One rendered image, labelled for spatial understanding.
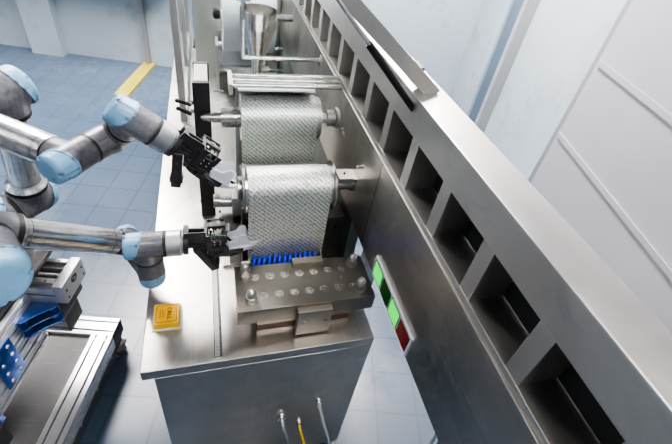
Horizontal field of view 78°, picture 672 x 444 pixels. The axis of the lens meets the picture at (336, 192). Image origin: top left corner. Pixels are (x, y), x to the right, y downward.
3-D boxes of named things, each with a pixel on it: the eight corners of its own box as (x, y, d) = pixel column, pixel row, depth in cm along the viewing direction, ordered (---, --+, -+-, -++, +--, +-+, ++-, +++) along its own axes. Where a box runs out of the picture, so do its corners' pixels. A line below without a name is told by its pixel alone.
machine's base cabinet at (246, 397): (189, 139, 349) (180, 37, 295) (266, 138, 367) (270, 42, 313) (179, 484, 165) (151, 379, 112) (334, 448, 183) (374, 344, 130)
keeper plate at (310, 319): (294, 329, 124) (297, 307, 117) (326, 324, 127) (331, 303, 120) (295, 336, 122) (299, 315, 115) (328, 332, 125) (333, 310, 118)
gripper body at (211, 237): (227, 236, 115) (181, 239, 112) (228, 256, 120) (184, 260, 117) (226, 217, 121) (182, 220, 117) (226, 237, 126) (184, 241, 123)
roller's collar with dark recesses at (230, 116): (220, 121, 134) (220, 103, 130) (239, 121, 136) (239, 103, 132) (221, 131, 129) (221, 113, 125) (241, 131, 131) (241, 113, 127)
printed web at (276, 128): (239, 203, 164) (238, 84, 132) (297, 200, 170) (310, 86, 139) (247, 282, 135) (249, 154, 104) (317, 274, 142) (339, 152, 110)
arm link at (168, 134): (144, 151, 98) (147, 132, 104) (161, 160, 101) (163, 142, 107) (163, 130, 96) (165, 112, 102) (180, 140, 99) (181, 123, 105)
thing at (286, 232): (247, 257, 128) (248, 213, 117) (321, 250, 135) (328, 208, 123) (247, 258, 128) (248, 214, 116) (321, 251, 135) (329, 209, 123)
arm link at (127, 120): (107, 100, 98) (124, 85, 93) (150, 126, 104) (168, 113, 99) (94, 126, 94) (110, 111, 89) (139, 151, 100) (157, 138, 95)
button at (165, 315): (155, 309, 123) (154, 304, 122) (180, 306, 125) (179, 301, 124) (153, 330, 118) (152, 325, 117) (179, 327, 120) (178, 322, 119)
